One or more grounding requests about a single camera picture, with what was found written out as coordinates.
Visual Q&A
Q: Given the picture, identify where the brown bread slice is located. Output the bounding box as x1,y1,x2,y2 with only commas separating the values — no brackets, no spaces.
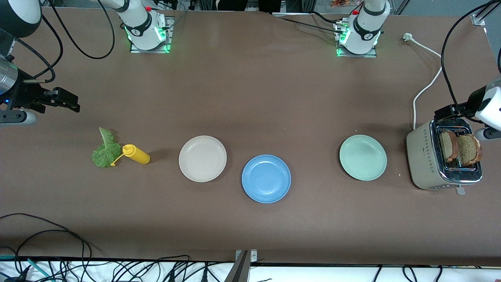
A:
457,134,483,166
440,130,459,163

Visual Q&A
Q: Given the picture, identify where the green lettuce leaf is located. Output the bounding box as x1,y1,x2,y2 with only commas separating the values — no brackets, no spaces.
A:
91,127,123,168

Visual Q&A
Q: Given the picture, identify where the yellow mustard squeeze bottle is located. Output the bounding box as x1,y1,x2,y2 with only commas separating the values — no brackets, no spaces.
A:
111,144,151,166

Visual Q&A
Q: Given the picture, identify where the green plate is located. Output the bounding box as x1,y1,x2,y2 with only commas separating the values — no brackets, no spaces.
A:
339,134,388,181

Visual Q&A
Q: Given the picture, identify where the beige plate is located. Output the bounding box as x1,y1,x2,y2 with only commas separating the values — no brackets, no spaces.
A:
178,135,227,183

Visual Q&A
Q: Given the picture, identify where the blue plate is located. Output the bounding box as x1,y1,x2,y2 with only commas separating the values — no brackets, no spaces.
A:
241,154,292,204

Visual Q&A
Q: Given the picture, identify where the beige chrome toaster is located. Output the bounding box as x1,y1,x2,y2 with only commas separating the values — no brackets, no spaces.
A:
406,117,483,195

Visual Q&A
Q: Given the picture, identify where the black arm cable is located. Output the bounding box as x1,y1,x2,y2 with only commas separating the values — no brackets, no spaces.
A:
441,0,501,120
0,16,64,83
41,0,116,60

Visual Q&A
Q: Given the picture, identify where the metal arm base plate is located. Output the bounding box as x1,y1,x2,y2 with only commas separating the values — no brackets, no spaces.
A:
129,16,174,54
335,20,378,58

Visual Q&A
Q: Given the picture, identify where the white toaster power cable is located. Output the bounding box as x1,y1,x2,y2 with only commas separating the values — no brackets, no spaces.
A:
403,33,443,130

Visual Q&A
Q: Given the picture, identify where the aluminium frame profile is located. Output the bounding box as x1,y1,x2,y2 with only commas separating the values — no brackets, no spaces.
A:
471,0,501,27
224,249,258,282

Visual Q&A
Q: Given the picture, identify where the black looped cable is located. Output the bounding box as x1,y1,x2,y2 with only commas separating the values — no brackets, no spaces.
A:
0,213,103,282

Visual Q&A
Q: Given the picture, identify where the black table cable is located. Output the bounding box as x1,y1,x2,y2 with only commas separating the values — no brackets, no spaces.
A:
272,11,353,36

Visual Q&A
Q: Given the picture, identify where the teal cable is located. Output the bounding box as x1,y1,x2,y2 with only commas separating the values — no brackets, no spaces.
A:
0,255,53,282

